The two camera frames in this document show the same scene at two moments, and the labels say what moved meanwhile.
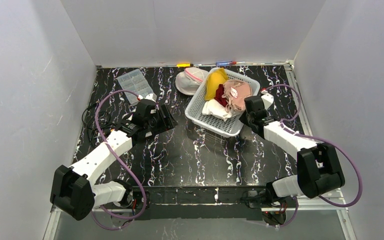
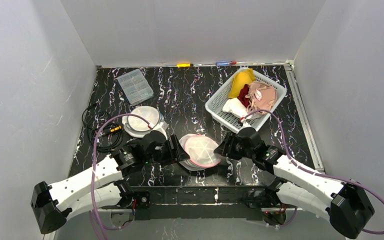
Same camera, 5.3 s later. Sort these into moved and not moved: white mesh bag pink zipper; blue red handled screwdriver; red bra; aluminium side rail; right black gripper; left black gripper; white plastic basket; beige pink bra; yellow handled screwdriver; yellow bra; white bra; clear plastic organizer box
Moved: yellow bra; beige pink bra; right black gripper; white bra; red bra; white plastic basket; left black gripper; white mesh bag pink zipper
Not moved: yellow handled screwdriver; clear plastic organizer box; blue red handled screwdriver; aluminium side rail
